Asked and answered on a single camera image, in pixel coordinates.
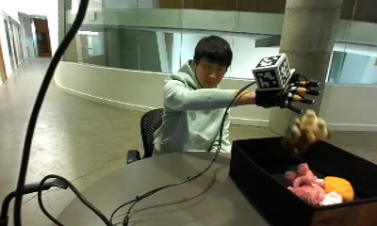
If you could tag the brown plush toy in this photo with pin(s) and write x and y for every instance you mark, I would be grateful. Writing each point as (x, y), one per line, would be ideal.
(305, 132)

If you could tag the white cube with black markers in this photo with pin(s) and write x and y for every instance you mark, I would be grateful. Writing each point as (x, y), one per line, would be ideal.
(273, 72)

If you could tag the grey concrete column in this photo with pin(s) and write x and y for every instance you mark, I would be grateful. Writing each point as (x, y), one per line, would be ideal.
(308, 37)

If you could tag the black fabric storage box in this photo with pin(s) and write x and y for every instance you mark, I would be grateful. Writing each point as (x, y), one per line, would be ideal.
(255, 175)

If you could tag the the person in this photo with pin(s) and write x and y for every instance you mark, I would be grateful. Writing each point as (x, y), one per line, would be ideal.
(188, 119)

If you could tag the pink plush toy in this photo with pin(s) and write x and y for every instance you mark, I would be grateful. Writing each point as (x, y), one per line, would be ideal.
(308, 190)

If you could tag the orange plush toy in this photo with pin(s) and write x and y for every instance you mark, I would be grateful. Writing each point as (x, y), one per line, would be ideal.
(340, 187)

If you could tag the black mesh office chair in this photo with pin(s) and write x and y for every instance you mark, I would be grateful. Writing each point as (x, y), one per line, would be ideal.
(149, 125)

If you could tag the dark brown doorway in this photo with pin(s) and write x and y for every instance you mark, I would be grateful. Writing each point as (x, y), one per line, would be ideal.
(43, 37)

